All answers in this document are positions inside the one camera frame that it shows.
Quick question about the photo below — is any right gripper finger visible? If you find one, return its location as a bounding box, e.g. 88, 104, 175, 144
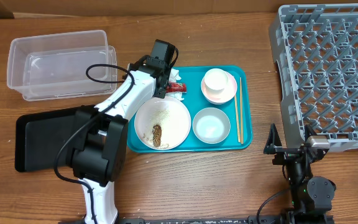
264, 123, 282, 154
305, 124, 316, 146

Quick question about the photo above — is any white napkin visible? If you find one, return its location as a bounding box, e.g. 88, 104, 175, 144
166, 68, 184, 101

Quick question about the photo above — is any red snack wrapper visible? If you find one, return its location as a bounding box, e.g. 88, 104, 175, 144
166, 83, 187, 93

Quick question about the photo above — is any white cup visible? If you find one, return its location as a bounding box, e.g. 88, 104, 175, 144
204, 68, 229, 95

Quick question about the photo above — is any black plastic tray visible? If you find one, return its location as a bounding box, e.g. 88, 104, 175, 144
15, 105, 101, 172

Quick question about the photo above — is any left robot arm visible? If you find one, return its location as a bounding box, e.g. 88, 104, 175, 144
63, 54, 177, 223

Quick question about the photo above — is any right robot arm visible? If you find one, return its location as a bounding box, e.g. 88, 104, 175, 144
256, 124, 336, 223

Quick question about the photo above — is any grey dishwasher rack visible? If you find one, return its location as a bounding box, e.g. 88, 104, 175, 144
268, 3, 358, 152

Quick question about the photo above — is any large white plate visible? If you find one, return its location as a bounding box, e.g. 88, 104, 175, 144
134, 96, 191, 151

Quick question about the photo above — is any brown food scrap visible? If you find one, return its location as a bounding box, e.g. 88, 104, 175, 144
152, 124, 162, 147

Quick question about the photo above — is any left wooden chopstick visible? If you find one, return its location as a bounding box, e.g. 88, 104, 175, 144
234, 94, 241, 143

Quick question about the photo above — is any teal serving tray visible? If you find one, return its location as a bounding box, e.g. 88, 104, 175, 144
125, 65, 254, 154

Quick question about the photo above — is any grey bowl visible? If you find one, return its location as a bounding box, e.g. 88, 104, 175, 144
193, 108, 231, 144

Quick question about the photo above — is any clear plastic bin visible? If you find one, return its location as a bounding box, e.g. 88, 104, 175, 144
7, 30, 117, 101

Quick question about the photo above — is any brown cardboard backdrop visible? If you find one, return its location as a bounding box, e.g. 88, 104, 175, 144
0, 0, 358, 19

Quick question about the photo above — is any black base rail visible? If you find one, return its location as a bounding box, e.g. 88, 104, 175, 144
114, 215, 335, 224

